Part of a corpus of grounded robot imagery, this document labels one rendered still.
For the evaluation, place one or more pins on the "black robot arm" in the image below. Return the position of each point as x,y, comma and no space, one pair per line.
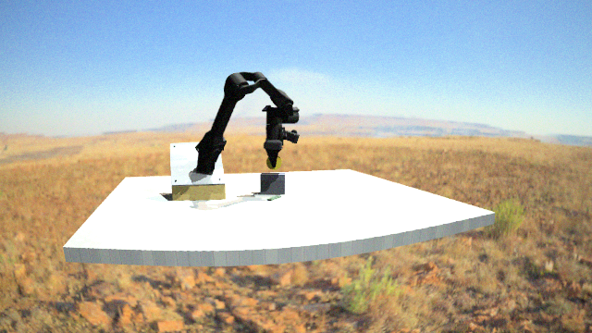
235,88

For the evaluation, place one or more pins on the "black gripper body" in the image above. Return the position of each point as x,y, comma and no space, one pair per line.
272,137

